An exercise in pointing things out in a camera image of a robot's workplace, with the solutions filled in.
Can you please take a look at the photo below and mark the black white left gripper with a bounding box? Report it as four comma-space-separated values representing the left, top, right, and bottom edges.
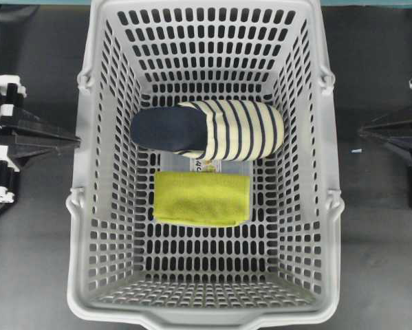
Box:
0, 75, 80, 203

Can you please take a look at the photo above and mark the grey plastic shopping basket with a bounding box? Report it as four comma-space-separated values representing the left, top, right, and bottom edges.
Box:
66, 1, 345, 329

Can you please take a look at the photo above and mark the yellow-green folded cloth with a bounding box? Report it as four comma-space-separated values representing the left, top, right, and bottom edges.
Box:
153, 171, 251, 228

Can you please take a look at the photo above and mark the clear plastic labelled package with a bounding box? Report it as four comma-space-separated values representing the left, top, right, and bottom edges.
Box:
160, 152, 253, 177

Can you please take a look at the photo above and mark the navy striped cream slipper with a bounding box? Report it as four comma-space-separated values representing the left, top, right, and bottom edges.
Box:
131, 100, 285, 162

